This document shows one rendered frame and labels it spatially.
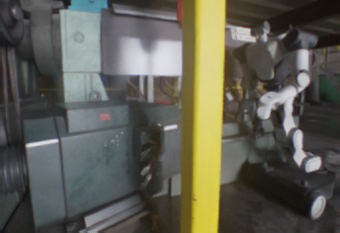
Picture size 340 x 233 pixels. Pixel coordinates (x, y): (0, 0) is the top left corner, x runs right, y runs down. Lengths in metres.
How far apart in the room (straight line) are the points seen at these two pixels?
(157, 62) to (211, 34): 0.96
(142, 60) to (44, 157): 0.96
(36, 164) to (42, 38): 0.84
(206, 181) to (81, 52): 1.19
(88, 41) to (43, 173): 0.96
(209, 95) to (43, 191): 0.65
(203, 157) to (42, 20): 1.22
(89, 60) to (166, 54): 0.58
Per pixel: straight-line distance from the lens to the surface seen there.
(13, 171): 0.92
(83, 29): 1.49
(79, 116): 0.75
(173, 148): 1.03
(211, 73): 0.54
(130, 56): 1.44
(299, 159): 1.91
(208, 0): 0.58
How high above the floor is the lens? 0.96
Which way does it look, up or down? 7 degrees down
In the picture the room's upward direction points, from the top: straight up
